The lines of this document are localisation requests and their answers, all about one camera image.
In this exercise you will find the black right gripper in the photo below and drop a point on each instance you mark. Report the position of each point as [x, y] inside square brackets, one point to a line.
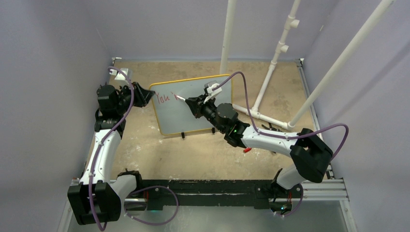
[197, 105]

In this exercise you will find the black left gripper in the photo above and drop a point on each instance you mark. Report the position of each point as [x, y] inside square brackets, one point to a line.
[141, 95]

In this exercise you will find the red whiteboard marker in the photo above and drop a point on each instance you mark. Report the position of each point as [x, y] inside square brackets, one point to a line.
[180, 98]

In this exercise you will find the yellow framed whiteboard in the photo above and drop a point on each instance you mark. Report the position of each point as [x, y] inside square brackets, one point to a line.
[173, 115]

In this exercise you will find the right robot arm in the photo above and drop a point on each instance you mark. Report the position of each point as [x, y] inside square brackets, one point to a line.
[310, 155]

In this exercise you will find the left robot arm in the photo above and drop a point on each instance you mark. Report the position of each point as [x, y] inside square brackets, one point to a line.
[95, 200]

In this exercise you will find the white vertical pole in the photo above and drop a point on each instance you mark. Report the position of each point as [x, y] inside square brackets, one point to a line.
[227, 35]

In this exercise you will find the red marker cap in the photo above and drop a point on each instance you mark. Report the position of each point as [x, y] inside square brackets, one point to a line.
[247, 150]

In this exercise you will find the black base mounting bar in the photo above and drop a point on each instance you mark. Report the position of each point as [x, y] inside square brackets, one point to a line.
[259, 194]

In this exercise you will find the white diagonal pole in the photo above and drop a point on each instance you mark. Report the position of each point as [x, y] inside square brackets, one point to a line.
[358, 38]

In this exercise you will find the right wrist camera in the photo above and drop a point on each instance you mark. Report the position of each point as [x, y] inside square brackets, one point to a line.
[212, 89]

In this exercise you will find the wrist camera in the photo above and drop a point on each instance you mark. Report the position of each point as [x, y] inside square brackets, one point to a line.
[212, 89]
[122, 77]

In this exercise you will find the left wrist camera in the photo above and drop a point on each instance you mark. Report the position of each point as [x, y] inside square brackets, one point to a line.
[122, 77]

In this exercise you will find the black handled pliers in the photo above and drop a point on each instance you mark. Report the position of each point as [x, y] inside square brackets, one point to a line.
[271, 127]

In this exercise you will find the white PVC pipe frame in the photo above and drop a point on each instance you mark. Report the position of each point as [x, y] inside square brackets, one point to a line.
[290, 23]

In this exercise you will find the aluminium front rail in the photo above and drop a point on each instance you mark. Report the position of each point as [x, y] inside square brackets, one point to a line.
[322, 207]

